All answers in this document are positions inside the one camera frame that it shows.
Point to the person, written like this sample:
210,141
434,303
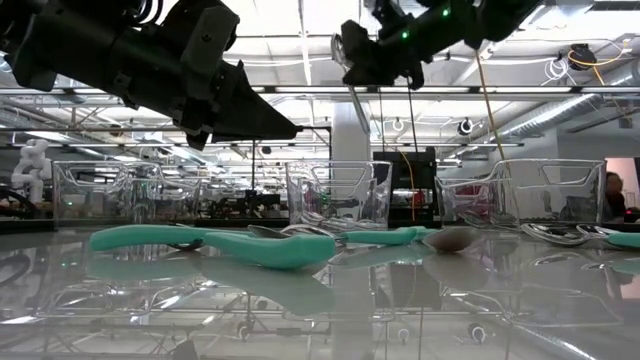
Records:
614,195

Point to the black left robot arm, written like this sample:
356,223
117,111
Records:
60,45

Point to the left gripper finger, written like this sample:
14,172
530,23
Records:
250,115

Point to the white building column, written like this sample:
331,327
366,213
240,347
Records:
350,145

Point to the black table frame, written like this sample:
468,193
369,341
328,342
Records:
240,223

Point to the black metal camera rig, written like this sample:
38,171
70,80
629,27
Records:
320,128

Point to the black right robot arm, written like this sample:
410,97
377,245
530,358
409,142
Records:
500,20

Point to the white humanoid robot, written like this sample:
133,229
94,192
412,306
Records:
32,160

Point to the long ceiling light strip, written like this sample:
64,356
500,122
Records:
525,90

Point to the black equipment rack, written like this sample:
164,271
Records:
395,175

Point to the silver ventilation duct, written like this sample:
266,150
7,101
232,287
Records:
575,107

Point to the spoons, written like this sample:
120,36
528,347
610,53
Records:
325,223

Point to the black background robot arm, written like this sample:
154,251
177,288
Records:
255,200

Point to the clear plastic bin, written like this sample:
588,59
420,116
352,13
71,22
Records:
575,200
350,200
90,190

